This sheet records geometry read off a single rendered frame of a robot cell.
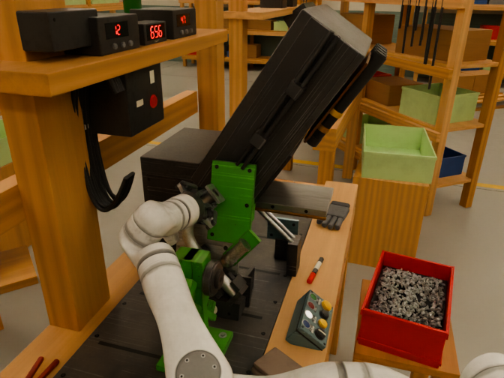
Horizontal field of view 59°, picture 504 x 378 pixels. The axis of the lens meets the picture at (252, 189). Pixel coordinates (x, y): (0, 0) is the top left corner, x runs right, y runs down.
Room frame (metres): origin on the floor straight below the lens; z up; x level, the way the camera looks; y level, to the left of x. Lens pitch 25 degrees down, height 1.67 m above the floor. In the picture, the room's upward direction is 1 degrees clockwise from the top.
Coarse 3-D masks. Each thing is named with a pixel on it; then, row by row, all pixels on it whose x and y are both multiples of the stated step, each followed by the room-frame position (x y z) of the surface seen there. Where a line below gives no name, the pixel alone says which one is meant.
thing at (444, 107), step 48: (336, 0) 4.56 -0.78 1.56; (384, 0) 3.88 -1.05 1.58; (432, 0) 3.39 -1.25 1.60; (432, 48) 3.48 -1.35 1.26; (480, 48) 3.40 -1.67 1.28; (384, 96) 3.90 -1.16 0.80; (432, 96) 3.33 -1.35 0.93; (432, 144) 3.21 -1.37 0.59; (480, 144) 3.31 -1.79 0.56; (432, 192) 3.16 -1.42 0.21
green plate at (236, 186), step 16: (224, 160) 1.05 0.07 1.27; (224, 176) 1.03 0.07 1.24; (240, 176) 1.02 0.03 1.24; (224, 192) 1.02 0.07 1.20; (240, 192) 1.01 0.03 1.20; (224, 208) 1.01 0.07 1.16; (240, 208) 1.00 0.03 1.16; (224, 224) 1.00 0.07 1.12; (240, 224) 0.99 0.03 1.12; (224, 240) 0.98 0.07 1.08
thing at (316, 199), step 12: (264, 192) 1.16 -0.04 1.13; (276, 192) 1.17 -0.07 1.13; (288, 192) 1.17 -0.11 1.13; (300, 192) 1.17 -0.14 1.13; (312, 192) 1.17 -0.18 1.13; (324, 192) 1.17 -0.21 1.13; (264, 204) 1.10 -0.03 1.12; (276, 204) 1.09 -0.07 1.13; (288, 204) 1.09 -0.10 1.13; (300, 204) 1.09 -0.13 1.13; (312, 204) 1.09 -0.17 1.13; (324, 204) 1.09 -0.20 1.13; (300, 216) 1.07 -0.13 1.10; (312, 216) 1.06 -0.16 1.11; (324, 216) 1.05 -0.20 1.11
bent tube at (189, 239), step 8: (208, 184) 1.01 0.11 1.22; (208, 192) 0.99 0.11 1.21; (216, 192) 1.02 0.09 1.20; (208, 200) 0.99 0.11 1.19; (216, 200) 0.98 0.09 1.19; (224, 200) 1.01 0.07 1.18; (184, 232) 0.98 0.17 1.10; (192, 232) 0.99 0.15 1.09; (184, 240) 0.98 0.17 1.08; (192, 240) 0.98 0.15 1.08; (200, 248) 0.97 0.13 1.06; (224, 280) 0.93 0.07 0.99; (224, 288) 0.92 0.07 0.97; (232, 288) 0.92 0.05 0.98
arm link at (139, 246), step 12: (132, 216) 0.70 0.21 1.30; (132, 228) 0.68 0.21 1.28; (120, 240) 0.68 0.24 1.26; (132, 240) 0.67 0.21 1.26; (144, 240) 0.67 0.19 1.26; (156, 240) 0.68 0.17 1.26; (132, 252) 0.65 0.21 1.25; (144, 252) 0.62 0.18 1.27; (156, 252) 0.62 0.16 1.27; (168, 252) 0.63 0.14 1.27
